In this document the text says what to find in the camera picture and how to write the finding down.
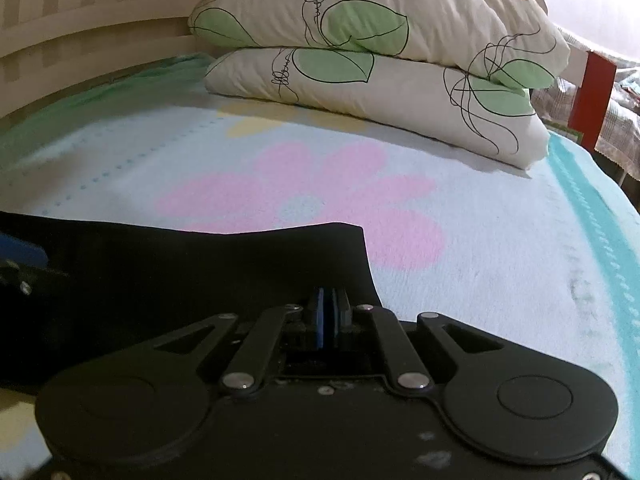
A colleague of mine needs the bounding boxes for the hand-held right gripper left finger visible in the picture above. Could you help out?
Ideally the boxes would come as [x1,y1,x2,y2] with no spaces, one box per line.
[152,288,329,399]

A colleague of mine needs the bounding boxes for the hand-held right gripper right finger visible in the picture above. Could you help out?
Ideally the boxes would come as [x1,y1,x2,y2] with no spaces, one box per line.
[328,287,506,392]

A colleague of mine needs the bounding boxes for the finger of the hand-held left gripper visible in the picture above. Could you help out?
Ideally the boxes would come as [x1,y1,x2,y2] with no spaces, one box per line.
[0,231,68,302]

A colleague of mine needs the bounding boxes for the black pants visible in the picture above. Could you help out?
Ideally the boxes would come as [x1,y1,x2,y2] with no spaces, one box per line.
[0,210,384,393]

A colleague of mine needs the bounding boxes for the flat leaf-print white pillow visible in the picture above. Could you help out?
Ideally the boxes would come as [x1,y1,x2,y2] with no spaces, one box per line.
[204,47,551,170]

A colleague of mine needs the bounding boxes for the large leaf-print white pillow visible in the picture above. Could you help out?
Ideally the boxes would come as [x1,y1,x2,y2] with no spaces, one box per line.
[188,0,571,92]

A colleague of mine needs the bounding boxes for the red chair with plaid cloth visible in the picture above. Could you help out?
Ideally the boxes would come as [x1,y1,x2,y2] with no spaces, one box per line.
[530,25,640,182]

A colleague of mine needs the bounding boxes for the white wooden bed rail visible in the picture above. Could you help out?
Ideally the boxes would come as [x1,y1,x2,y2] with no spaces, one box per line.
[0,0,248,117]

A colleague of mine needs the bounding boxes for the red post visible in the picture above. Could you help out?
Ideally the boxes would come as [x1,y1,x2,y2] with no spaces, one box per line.
[567,50,616,153]

